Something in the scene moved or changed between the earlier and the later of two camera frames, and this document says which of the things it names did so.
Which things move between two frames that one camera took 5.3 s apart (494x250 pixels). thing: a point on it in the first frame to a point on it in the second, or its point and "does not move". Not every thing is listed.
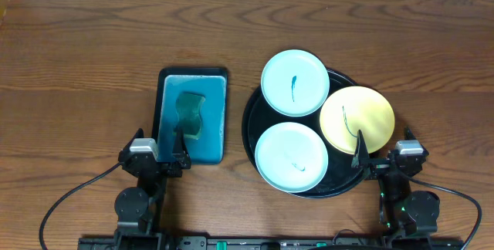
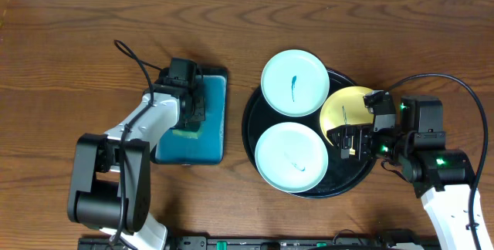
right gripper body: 377,168 to 384,146
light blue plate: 292,157 does not move
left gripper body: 161,165 to 196,108
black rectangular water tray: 211,82 does not move
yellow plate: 356,108 does not move
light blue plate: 295,82 does not move
